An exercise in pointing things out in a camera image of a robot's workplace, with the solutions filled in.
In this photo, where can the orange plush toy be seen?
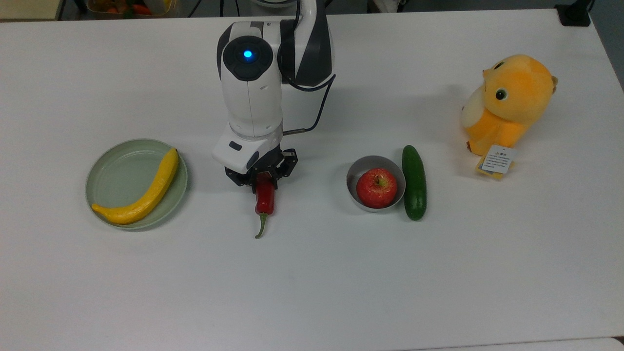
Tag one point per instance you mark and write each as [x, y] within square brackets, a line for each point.
[516, 97]

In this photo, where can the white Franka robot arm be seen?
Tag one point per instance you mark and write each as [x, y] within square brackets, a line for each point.
[253, 92]

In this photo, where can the red apple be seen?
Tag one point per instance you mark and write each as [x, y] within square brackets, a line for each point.
[376, 190]

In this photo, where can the red chili pepper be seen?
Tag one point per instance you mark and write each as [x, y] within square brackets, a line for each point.
[265, 200]

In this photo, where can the pale green plastic plate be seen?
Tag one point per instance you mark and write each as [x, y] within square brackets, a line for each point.
[122, 170]

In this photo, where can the beige cabinet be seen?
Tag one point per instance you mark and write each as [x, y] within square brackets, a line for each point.
[29, 9]

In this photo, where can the small metal bowl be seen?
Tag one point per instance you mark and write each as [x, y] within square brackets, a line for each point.
[363, 168]

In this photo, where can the yellow banana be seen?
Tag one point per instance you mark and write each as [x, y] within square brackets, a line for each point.
[156, 190]

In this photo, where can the white paper toy tag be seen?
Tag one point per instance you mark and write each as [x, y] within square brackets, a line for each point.
[498, 160]

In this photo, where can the black table clamp block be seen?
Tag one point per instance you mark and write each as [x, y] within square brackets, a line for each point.
[574, 14]

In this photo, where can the dark green cucumber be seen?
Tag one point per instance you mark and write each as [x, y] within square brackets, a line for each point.
[414, 183]

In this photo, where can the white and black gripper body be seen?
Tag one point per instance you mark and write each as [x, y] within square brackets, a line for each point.
[239, 151]

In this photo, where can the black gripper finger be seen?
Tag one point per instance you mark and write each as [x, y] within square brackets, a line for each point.
[241, 178]
[287, 163]

